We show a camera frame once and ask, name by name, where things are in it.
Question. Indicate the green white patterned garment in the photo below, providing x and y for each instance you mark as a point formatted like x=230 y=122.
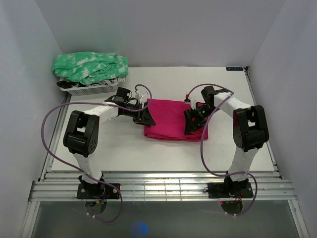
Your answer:
x=90 y=67

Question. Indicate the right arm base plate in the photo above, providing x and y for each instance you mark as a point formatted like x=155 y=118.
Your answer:
x=218 y=190

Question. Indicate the aluminium front rail frame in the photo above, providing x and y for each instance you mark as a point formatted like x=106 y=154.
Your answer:
x=151 y=170

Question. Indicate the pink trousers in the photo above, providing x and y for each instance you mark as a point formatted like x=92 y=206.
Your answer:
x=170 y=122

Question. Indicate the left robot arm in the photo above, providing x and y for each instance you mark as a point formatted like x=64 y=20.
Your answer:
x=82 y=133

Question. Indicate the white plastic basket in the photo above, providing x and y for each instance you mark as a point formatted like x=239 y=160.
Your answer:
x=87 y=90

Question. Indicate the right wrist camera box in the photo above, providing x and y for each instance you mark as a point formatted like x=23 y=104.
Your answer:
x=189 y=100

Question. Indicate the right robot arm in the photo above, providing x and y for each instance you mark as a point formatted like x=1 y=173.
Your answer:
x=250 y=133

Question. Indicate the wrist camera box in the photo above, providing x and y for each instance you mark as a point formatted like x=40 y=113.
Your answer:
x=189 y=100
x=142 y=96

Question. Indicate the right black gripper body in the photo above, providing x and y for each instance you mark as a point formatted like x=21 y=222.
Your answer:
x=199 y=114

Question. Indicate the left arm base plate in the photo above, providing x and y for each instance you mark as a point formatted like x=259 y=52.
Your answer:
x=98 y=191

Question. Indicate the blue table label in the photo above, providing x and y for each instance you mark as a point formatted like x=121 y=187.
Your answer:
x=234 y=68

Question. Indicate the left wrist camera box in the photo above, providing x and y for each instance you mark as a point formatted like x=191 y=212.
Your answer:
x=142 y=96

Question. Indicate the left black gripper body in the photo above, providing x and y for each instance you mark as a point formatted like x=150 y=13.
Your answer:
x=136 y=115

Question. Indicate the black white clothes in basket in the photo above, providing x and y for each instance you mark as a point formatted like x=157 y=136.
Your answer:
x=66 y=84

